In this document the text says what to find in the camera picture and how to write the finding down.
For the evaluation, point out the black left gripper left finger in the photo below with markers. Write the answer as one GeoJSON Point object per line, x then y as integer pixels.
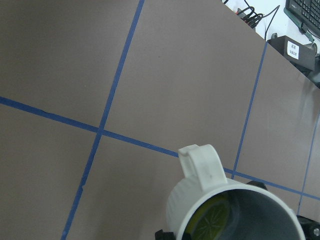
{"type": "Point", "coordinates": [164, 235]}

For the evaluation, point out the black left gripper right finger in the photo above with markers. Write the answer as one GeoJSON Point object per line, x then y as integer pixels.
{"type": "Point", "coordinates": [311, 228]}

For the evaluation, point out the lemon slice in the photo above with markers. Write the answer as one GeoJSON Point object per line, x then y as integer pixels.
{"type": "Point", "coordinates": [210, 219]}

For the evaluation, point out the white ribbed mug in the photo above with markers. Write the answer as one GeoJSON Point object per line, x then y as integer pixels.
{"type": "Point", "coordinates": [256, 213]}

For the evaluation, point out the black box with label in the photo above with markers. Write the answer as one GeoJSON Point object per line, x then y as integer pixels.
{"type": "Point", "coordinates": [302, 56]}

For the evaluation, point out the black keyboard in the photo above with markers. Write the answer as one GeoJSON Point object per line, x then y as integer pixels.
{"type": "Point", "coordinates": [307, 11]}

